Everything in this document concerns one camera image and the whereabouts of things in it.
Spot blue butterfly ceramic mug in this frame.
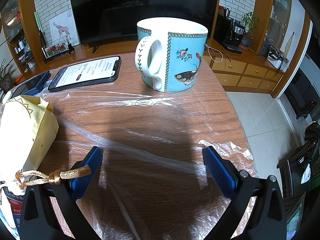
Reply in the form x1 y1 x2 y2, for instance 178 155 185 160
135 17 208 93

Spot dark blue case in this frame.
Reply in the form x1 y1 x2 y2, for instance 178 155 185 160
11 70 51 98

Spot red flower framed ornament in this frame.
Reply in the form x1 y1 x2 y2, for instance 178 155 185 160
42 35 74 63

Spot clear plastic table cover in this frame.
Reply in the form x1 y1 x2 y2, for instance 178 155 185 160
41 80 257 239

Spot black smartphone lit screen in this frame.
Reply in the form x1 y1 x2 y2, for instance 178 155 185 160
48 56 121 93

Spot black coffee machine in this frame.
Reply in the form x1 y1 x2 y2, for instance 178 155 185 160
222 17 245 54

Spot green potted plant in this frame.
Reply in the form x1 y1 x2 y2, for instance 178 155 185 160
240 12 260 49

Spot large black television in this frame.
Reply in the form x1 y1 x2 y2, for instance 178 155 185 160
71 0 217 44

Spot yellow paper pouch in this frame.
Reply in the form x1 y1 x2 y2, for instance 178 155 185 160
0 95 92 197

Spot wooden drawer cabinet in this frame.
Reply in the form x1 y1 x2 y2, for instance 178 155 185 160
203 38 284 94

